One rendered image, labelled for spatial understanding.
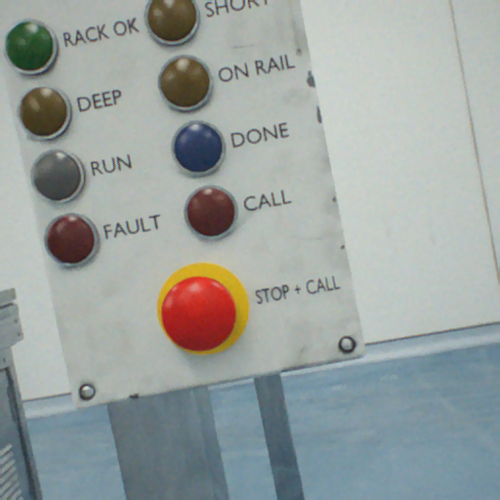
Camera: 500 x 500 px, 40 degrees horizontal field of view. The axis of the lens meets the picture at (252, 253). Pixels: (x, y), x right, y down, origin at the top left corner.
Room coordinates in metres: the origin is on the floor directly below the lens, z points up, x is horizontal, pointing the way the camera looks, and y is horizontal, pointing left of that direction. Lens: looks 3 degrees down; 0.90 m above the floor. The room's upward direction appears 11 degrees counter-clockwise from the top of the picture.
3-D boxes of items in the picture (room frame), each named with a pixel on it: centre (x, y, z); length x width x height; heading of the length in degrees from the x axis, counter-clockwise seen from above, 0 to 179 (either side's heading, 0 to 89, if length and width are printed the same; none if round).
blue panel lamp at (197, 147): (0.38, 0.02, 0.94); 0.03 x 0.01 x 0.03; 87
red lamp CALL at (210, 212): (0.38, 0.02, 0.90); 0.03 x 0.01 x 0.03; 87
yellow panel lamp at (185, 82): (0.38, 0.02, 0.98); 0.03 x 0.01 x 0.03; 87
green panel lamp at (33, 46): (0.38, 0.10, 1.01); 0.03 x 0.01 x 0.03; 87
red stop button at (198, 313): (0.38, 0.03, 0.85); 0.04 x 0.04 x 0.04; 87
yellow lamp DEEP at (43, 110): (0.38, 0.10, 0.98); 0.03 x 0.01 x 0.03; 87
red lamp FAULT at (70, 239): (0.38, 0.10, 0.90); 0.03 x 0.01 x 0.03; 87
